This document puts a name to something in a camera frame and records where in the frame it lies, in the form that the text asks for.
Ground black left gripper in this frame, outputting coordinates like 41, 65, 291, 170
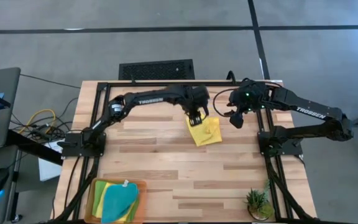
178, 84, 211, 128

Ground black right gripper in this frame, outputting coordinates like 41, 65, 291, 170
223, 78, 272, 118

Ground yellow towel with white label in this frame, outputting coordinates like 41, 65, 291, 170
185, 113, 223, 147

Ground teal microfiber towel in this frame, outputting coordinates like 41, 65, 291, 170
101, 179, 140, 224

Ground green microfiber towel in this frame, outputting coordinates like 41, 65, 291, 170
91, 180, 141, 223

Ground plain yellow microfiber towel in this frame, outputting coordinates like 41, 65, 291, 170
94, 182, 137, 219

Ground black perforated box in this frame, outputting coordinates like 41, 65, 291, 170
118, 58, 195, 81

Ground orange plastic tray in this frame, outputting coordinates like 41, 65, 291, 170
84, 177, 149, 224

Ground small potted succulent plant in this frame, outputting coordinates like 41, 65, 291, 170
246, 188, 275, 222

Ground white paper sheet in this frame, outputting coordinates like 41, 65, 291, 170
38, 139, 63, 182

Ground black desk crossbar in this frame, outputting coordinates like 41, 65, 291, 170
6, 129, 64, 166

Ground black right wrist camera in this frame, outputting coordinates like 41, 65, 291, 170
229, 111, 246, 129

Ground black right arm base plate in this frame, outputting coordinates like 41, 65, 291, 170
258, 130, 304, 157

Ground black metal table frame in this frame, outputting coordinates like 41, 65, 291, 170
53, 80, 323, 224

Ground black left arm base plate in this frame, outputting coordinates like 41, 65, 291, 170
61, 132, 107, 158

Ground black cable bundle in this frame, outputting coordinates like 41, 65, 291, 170
11, 98, 80, 141

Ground thin black floor cable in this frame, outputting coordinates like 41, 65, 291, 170
19, 73, 81, 90

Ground yellow cable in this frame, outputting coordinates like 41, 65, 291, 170
19, 108, 57, 134

